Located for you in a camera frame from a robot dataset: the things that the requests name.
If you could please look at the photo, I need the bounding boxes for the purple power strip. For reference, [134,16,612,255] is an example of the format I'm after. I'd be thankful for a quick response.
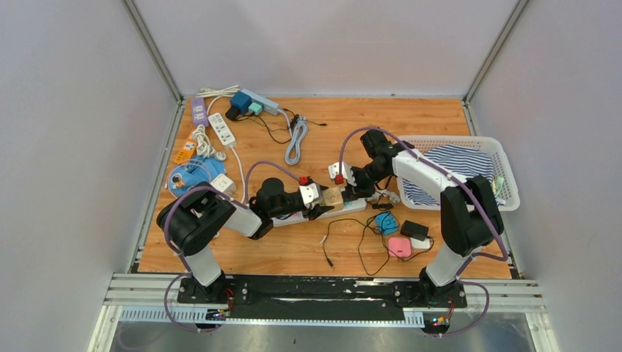
[190,97,209,128]

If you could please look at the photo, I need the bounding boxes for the small blue charger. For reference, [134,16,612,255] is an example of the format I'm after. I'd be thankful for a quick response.
[375,212,400,235]

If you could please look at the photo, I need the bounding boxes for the white power strip with cord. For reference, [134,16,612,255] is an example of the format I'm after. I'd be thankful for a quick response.
[208,113,237,150]

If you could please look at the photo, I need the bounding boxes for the black charger with cable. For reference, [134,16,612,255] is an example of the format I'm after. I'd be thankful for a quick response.
[321,213,436,278]

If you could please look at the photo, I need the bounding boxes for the dark blue cube adapter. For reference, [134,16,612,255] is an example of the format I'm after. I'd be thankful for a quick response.
[230,91,252,115]

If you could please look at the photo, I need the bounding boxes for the white power strip blue USB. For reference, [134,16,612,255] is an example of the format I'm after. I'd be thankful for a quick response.
[271,186,402,228]

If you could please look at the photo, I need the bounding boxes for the wooden cube adapter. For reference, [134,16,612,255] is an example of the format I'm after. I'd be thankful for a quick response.
[321,187,344,212]

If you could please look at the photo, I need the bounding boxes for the white cube adapter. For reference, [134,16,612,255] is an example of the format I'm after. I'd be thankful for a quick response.
[210,173,237,197]

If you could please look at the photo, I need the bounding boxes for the light blue power strip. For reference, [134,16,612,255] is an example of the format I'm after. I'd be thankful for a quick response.
[241,89,281,116]

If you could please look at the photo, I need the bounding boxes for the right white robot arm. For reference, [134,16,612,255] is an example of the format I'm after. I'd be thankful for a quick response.
[332,126,508,307]

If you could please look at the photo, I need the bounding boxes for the orange power strip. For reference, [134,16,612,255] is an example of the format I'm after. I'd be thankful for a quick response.
[173,136,197,164]

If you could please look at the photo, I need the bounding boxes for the striped blue white cloth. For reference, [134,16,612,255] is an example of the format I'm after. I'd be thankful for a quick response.
[401,144,495,206]

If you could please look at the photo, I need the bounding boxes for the light blue coiled cable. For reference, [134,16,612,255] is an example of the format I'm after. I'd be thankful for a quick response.
[284,115,310,166]

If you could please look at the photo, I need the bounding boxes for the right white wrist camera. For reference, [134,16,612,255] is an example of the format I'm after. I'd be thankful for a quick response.
[327,161,356,186]

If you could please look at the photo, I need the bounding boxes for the white plastic basket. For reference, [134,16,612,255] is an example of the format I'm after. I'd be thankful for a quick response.
[400,135,520,212]

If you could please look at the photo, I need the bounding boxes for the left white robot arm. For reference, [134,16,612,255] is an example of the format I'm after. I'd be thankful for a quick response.
[156,177,335,303]

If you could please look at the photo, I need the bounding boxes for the pink square charger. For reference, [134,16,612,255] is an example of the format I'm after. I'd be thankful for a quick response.
[387,237,412,258]

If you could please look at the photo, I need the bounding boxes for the white square charger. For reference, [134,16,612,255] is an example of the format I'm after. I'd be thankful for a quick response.
[410,238,432,250]

